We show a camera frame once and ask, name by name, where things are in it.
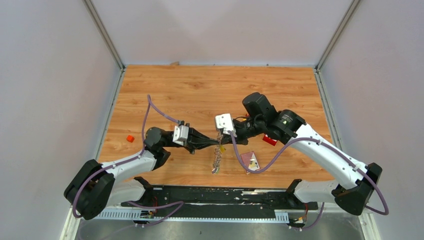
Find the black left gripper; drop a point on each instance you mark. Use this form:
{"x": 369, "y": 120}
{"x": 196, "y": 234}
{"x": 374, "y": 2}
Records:
{"x": 193, "y": 142}

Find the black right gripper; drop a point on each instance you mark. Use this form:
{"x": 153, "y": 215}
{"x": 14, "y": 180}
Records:
{"x": 238, "y": 140}

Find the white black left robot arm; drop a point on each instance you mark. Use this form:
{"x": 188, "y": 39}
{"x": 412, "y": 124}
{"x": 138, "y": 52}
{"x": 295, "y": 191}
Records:
{"x": 100, "y": 185}

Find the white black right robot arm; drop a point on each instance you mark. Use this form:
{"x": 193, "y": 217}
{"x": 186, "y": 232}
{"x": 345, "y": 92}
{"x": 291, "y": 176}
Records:
{"x": 354, "y": 187}

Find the playing card box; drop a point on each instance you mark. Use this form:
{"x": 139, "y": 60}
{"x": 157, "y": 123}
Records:
{"x": 250, "y": 161}

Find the red white toy brick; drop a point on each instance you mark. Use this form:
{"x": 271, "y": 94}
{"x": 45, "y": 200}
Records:
{"x": 269, "y": 140}

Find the small orange brick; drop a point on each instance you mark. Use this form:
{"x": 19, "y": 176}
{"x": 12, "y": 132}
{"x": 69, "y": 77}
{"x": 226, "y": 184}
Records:
{"x": 130, "y": 138}

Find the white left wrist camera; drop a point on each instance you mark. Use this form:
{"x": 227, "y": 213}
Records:
{"x": 180, "y": 134}

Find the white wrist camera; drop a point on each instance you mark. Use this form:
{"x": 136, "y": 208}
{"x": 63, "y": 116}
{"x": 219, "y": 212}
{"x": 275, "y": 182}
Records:
{"x": 180, "y": 134}
{"x": 224, "y": 124}

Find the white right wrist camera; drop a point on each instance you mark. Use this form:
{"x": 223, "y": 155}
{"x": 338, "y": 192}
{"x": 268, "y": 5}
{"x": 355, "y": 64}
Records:
{"x": 224, "y": 124}

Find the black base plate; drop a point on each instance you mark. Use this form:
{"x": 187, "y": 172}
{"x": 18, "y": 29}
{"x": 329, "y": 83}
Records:
{"x": 227, "y": 202}

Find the slotted white cable duct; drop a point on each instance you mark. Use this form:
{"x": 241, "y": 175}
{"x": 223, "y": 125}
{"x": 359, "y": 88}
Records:
{"x": 279, "y": 217}

